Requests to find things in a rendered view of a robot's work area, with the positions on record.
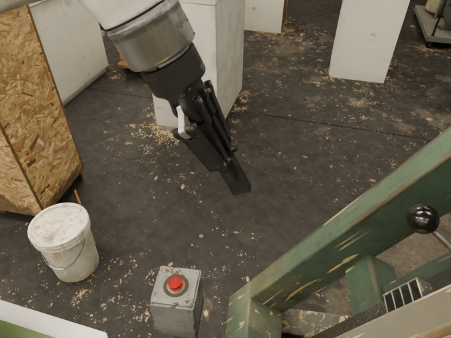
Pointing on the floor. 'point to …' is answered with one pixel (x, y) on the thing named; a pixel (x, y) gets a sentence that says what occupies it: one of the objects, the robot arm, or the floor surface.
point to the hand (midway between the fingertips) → (233, 175)
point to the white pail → (66, 240)
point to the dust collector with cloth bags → (435, 21)
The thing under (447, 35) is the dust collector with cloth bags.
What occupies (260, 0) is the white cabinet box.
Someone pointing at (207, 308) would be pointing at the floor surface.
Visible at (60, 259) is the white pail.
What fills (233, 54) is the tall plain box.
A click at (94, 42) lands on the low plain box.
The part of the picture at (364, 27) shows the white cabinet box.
